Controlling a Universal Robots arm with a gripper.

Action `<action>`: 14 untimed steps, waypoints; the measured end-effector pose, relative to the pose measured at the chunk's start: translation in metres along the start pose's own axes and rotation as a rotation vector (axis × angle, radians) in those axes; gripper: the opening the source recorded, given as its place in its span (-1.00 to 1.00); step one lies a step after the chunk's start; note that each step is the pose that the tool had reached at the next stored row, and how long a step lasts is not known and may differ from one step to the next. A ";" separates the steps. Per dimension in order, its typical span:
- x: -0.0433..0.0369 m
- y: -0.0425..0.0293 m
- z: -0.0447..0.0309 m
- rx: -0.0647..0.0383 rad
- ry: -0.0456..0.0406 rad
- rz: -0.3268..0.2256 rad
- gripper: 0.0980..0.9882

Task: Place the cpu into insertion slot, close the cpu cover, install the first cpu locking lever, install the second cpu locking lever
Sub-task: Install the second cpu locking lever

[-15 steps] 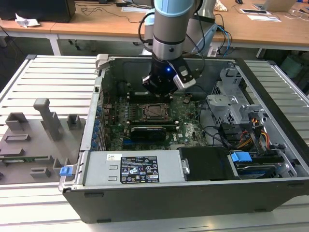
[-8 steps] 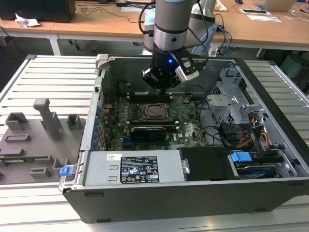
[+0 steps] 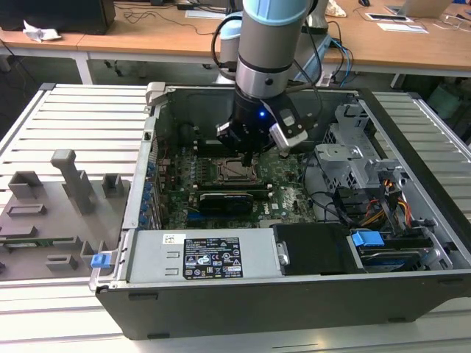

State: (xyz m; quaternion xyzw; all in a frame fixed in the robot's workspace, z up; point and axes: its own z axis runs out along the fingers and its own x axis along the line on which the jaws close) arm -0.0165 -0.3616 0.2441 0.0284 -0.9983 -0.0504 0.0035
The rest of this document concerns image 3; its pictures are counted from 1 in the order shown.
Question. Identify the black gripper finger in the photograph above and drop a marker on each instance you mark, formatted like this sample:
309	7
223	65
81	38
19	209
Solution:
251	158
246	160

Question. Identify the thin metal locking lever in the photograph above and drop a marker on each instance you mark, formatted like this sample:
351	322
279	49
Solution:
232	159
239	182

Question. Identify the silver square CPU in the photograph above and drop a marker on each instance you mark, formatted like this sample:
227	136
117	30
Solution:
235	170

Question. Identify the black RAM slot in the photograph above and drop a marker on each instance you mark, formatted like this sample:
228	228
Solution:
235	191
235	186
206	150
206	142

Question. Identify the RAM slot with white clips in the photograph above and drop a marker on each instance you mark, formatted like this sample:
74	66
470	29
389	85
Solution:
206	154
262	196
235	188
206	146

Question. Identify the CPU socket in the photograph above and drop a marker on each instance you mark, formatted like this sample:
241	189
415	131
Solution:
218	176

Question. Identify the blue expansion slot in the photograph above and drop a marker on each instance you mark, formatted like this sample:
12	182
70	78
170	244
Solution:
195	220

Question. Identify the black graphics card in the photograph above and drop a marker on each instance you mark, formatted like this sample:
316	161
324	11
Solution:
224	204

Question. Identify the green motherboard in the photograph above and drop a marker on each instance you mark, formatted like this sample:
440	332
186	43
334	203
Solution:
290	198

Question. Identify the silver metal drive cage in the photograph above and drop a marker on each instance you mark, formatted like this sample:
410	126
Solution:
342	162

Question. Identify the black label sticker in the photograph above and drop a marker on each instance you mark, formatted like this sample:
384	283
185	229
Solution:
211	257

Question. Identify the small white sticker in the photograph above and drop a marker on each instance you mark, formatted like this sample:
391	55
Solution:
173	238

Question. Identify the black plastic air shroud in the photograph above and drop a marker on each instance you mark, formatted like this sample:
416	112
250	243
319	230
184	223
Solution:
316	250

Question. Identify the grey paper sheet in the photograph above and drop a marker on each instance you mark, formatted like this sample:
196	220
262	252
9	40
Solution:
202	14

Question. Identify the wooden desk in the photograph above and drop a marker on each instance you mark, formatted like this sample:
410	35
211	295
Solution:
147	36
404	48

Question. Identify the silver power supply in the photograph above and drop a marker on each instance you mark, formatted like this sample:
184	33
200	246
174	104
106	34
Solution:
154	257

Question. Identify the blue disk carrier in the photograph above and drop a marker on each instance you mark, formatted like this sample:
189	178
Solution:
366	242

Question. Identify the patterned shell-like object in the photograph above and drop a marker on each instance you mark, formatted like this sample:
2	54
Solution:
336	9

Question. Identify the black open PC case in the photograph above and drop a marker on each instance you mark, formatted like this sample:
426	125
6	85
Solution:
257	309

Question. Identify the flat tablet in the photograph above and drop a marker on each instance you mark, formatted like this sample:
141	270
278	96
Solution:
386	17

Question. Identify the hard disk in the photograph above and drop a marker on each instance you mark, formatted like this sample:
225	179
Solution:
393	263

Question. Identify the blue plastic case latch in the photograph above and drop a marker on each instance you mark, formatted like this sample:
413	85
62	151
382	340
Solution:
99	262

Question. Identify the grey parts rack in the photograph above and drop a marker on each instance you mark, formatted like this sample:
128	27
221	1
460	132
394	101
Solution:
55	228

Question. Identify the laptop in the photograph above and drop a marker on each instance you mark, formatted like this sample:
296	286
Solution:
423	7

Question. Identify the black computer box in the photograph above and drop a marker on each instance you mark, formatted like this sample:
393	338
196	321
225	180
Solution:
55	14

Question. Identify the crumpled white paper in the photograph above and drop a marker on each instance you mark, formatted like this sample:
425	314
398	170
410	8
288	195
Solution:
40	31

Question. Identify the black camera bracket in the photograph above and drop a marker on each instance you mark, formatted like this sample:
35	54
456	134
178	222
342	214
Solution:
283	114

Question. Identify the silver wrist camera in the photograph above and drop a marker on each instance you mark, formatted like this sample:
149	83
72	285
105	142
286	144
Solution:
290	139

